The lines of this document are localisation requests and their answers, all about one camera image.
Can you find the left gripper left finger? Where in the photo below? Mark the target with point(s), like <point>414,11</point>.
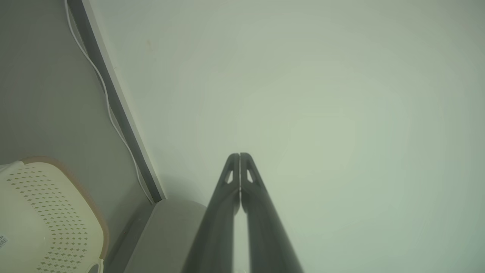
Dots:
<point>216,227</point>

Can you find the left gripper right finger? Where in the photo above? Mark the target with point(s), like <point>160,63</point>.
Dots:
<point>265,235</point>

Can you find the white perforated laundry basket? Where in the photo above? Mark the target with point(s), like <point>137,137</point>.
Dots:
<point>38,227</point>

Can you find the white barcode sticker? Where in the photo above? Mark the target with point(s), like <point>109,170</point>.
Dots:
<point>2,241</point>

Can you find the black strip under wall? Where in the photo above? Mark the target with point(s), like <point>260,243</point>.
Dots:
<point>113,98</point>

